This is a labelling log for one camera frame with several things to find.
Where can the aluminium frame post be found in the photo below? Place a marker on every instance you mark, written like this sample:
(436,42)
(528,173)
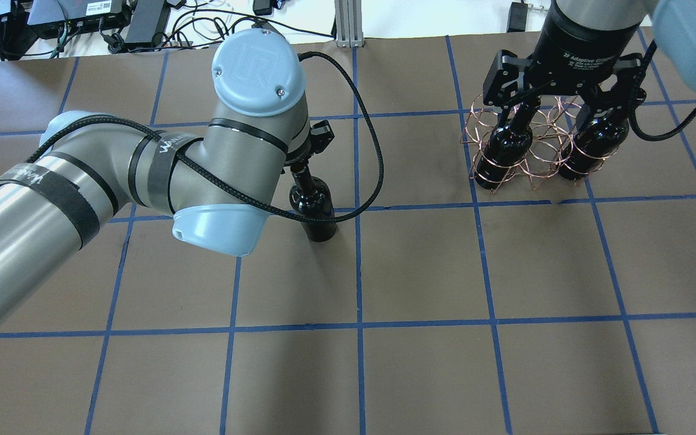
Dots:
(349,24)

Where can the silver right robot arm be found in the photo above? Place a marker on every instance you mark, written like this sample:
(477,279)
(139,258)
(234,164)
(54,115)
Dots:
(667,26)

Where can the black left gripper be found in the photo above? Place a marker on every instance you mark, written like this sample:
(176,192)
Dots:
(321,134)

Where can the copper wire wine basket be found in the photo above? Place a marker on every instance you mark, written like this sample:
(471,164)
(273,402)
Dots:
(552,127)

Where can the black power adapter brick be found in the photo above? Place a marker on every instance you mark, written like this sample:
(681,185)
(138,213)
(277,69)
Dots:
(148,23)

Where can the small black adapter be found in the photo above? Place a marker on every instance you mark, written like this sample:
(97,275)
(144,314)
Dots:
(516,20)

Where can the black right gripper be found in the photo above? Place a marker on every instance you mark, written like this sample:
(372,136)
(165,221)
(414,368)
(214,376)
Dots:
(586,45)

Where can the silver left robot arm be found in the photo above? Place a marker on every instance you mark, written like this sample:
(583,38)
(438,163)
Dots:
(218,187)

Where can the dark glass wine bottle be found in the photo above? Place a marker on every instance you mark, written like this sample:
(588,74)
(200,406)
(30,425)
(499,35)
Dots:
(310,197)

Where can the black mini computer box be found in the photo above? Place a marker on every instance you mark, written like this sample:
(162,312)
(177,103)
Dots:
(51,19)

